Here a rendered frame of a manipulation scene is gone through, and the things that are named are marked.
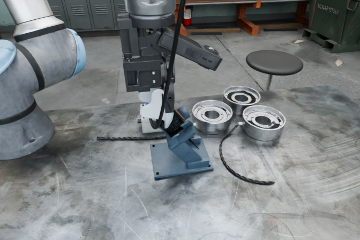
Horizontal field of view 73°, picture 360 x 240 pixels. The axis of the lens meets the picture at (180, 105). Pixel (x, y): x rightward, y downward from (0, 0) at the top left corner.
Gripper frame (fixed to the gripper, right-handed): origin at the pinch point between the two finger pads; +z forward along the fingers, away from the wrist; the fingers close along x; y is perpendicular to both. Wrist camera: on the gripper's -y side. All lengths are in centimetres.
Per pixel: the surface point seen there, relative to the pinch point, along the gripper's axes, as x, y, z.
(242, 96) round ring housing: -18.7, -24.8, 9.6
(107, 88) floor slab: -179, 37, 92
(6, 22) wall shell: -388, 197, 78
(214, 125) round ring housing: -5.8, -11.9, 8.4
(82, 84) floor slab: -192, 62, 92
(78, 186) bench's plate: 4.0, 19.2, 11.9
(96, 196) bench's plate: 7.1, 15.5, 11.9
